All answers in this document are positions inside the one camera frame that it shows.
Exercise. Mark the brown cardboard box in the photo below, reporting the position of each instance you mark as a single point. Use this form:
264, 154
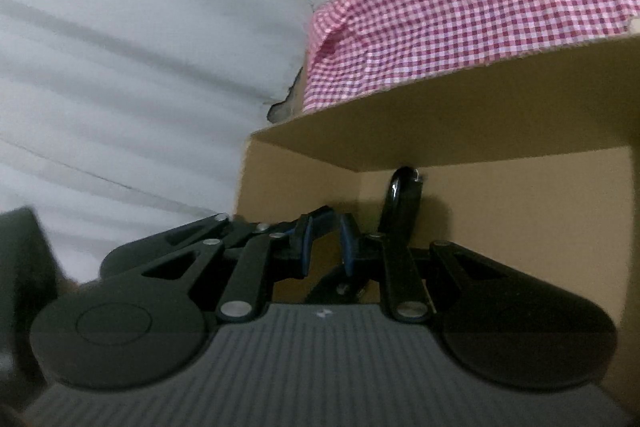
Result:
500, 227

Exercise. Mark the white curtain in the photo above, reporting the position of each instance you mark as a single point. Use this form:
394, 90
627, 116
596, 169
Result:
125, 57

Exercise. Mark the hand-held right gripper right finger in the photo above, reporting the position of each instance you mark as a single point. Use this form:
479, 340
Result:
348, 247

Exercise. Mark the pink checkered tablecloth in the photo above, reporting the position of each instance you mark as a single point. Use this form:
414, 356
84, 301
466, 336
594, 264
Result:
475, 7

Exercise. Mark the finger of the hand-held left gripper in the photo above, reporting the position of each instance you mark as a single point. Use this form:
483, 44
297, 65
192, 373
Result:
292, 224

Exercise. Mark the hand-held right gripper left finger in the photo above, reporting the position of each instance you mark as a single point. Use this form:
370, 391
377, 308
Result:
306, 252

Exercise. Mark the black block with rubber band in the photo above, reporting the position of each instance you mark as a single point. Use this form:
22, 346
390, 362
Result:
25, 297

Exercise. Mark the black key fob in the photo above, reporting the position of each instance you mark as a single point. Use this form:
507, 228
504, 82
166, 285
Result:
400, 202

